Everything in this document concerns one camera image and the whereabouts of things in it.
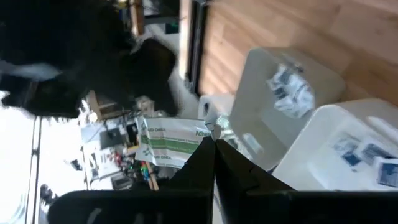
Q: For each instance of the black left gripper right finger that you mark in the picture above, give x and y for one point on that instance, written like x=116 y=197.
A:
x=236 y=174

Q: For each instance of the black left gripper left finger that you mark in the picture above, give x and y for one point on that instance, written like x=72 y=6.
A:
x=199 y=171

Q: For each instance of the green striped bandage wrapper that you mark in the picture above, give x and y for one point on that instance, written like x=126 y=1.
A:
x=174 y=144
x=224 y=124

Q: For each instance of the white antiseptic towelette packet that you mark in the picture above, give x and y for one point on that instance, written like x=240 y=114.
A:
x=346 y=151
x=290 y=109
x=374 y=152
x=298 y=93
x=284 y=76
x=388 y=174

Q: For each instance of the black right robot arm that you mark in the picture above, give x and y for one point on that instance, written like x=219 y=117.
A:
x=62 y=37

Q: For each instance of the white plastic bin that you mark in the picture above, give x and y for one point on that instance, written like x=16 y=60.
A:
x=311 y=149

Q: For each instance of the grey plastic bin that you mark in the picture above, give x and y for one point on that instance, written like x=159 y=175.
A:
x=255 y=93

